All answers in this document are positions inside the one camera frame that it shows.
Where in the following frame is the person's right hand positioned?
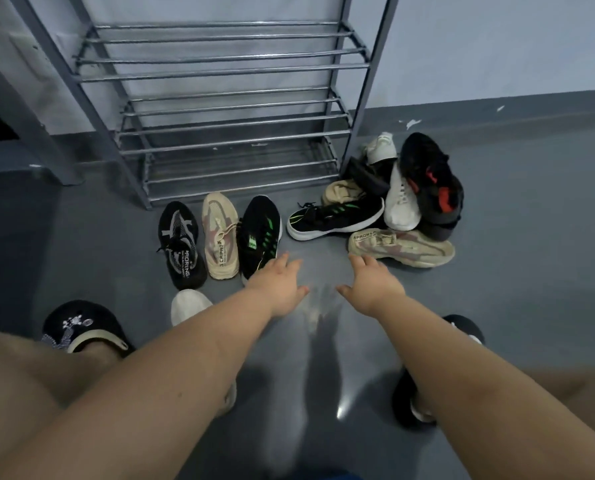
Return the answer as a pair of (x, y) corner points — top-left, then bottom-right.
(335, 253), (407, 318)

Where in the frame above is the person's left hand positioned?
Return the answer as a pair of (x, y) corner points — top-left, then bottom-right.
(245, 252), (310, 318)

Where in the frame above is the black sneaker red stripe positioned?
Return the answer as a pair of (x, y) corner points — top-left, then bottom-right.
(419, 214), (462, 243)
(401, 132), (466, 227)

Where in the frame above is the black white patterned sneaker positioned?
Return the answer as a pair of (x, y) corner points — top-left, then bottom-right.
(342, 155), (396, 198)
(157, 201), (208, 291)

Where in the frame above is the white knit sneaker green tab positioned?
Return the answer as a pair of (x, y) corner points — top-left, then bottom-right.
(365, 132), (398, 165)

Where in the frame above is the grey metal shoe rack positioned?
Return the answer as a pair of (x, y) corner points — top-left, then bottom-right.
(7, 0), (401, 211)

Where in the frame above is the person's right forearm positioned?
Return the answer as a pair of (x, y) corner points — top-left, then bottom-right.
(375, 294), (595, 480)

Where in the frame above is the person's left forearm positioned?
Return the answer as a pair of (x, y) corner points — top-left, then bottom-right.
(0, 287), (278, 480)

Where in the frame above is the person's right black clog slipper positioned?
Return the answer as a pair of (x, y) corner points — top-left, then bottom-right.
(391, 314), (486, 429)

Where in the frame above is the person's black clog slipper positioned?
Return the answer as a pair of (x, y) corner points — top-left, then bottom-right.
(41, 299), (136, 358)
(391, 314), (486, 429)

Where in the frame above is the person's left black clog slipper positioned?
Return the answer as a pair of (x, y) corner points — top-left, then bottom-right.
(41, 299), (136, 358)

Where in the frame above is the person's right leg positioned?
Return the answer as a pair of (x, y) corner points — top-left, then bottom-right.
(519, 367), (595, 448)

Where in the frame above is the person's leg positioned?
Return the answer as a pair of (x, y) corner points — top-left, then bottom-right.
(519, 367), (595, 448)
(0, 327), (123, 480)

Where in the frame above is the person's left leg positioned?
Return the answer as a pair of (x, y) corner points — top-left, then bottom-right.
(0, 327), (123, 480)

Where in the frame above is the grey metal bench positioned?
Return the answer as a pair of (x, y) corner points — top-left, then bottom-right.
(0, 42), (86, 188)

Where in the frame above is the white wall socket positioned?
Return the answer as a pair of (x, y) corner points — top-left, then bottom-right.
(9, 32), (48, 83)

